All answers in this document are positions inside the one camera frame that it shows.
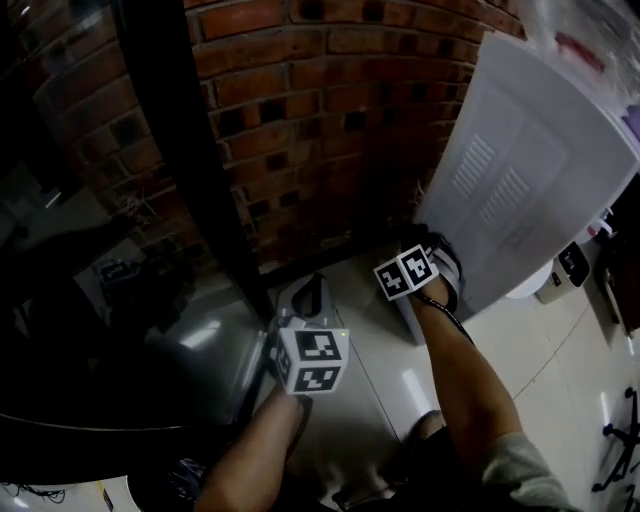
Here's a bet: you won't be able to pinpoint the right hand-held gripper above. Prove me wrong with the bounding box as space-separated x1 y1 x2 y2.
373 232 464 308

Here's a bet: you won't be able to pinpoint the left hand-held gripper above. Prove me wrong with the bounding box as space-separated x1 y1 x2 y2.
268 273 351 397

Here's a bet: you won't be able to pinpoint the white water dispenser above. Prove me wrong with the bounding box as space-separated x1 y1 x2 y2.
394 29 640 346

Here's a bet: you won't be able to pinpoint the person's left forearm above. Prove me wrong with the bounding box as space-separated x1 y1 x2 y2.
194 384 314 512

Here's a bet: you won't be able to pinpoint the person's right forearm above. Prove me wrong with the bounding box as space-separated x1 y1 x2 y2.
409 277 524 451

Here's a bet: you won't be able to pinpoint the plastic wrapped water bottle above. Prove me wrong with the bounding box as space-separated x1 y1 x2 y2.
519 0 640 109

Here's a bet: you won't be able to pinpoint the white square trash bin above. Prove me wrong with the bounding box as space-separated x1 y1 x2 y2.
534 242 591 306

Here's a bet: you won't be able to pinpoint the person's black shorts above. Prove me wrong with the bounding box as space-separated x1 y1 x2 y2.
384 424 481 512

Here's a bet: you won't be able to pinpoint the black framed glass door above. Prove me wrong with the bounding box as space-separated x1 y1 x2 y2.
0 0 274 486

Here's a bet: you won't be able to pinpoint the person's grey shirt sleeve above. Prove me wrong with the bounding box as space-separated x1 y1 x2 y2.
479 432 581 512

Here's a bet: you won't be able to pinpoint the black office chair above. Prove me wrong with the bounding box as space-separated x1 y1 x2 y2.
592 387 640 494

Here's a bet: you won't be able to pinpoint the black cable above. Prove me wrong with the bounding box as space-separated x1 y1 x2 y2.
419 294 476 349

